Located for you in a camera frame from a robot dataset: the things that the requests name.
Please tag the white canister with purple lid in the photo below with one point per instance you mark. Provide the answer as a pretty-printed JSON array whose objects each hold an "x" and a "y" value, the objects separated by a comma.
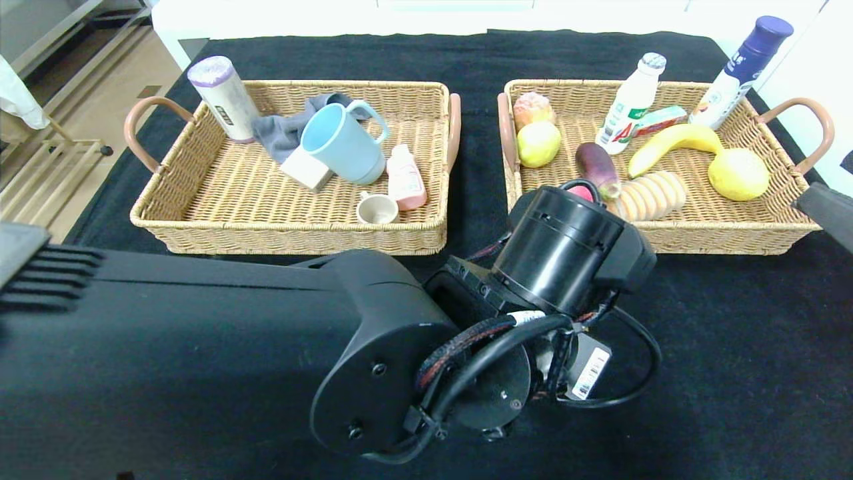
[{"x": 228, "y": 105}]

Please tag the red peach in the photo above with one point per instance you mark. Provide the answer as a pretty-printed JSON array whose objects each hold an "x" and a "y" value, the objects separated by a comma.
[{"x": 584, "y": 192}]

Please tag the small beige cup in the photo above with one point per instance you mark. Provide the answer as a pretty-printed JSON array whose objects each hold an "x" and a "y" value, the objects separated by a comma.
[{"x": 376, "y": 212}]

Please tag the large yellow lemon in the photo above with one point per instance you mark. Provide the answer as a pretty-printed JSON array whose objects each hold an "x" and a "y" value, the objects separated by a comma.
[{"x": 738, "y": 174}]

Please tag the purple eggplant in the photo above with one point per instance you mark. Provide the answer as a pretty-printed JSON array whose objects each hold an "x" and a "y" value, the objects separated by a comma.
[{"x": 595, "y": 166}]

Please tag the white bottle with blue cap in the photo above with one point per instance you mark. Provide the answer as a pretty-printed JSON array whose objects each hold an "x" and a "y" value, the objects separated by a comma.
[{"x": 726, "y": 86}]

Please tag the light blue plastic mug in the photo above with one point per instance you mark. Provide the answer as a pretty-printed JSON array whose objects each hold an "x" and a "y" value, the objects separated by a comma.
[{"x": 346, "y": 146}]

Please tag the grey cloth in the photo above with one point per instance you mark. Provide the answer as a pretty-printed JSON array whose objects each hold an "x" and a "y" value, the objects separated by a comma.
[{"x": 280, "y": 133}]

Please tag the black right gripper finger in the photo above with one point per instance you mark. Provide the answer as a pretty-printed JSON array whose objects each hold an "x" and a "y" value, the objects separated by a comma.
[
  {"x": 849, "y": 162},
  {"x": 833, "y": 213}
]

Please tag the gold metal rack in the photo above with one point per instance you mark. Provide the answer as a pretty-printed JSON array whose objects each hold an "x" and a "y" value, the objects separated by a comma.
[{"x": 73, "y": 142}]

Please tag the white milk bottle grey cap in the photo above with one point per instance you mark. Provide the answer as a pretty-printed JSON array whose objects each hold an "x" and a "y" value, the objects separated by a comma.
[{"x": 626, "y": 106}]

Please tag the yellow green apple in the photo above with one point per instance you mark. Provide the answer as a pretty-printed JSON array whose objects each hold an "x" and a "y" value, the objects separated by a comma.
[{"x": 538, "y": 145}]

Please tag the pink plastic bottle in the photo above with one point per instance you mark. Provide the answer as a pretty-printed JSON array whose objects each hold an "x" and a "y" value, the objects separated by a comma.
[{"x": 406, "y": 180}]

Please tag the white hanging fabric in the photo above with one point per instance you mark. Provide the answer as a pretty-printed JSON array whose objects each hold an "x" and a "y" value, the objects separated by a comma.
[{"x": 16, "y": 100}]

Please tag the green and red small box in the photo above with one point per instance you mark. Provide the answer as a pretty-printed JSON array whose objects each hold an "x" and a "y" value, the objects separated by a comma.
[{"x": 663, "y": 121}]

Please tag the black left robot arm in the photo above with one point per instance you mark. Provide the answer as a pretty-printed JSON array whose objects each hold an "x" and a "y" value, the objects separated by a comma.
[{"x": 200, "y": 346}]

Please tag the yellow green card box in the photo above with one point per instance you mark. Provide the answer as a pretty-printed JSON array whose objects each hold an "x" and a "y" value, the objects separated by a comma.
[{"x": 306, "y": 170}]

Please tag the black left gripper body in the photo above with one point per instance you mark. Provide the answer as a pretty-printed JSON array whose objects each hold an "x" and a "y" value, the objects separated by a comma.
[{"x": 590, "y": 371}]

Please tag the white table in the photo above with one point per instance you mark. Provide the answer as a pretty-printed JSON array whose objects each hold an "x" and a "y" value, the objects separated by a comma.
[{"x": 300, "y": 16}]

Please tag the sliced bread loaf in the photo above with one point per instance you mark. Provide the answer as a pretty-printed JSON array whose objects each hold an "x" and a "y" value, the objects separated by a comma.
[{"x": 650, "y": 196}]

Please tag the yellow banana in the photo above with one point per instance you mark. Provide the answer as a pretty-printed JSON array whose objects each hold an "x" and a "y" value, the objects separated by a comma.
[{"x": 673, "y": 140}]

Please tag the black table cloth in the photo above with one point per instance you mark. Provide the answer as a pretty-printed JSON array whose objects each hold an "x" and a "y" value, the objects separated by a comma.
[{"x": 733, "y": 400}]

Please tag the pink orange pastry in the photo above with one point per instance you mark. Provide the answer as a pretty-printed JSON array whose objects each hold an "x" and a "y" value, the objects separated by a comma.
[{"x": 532, "y": 110}]

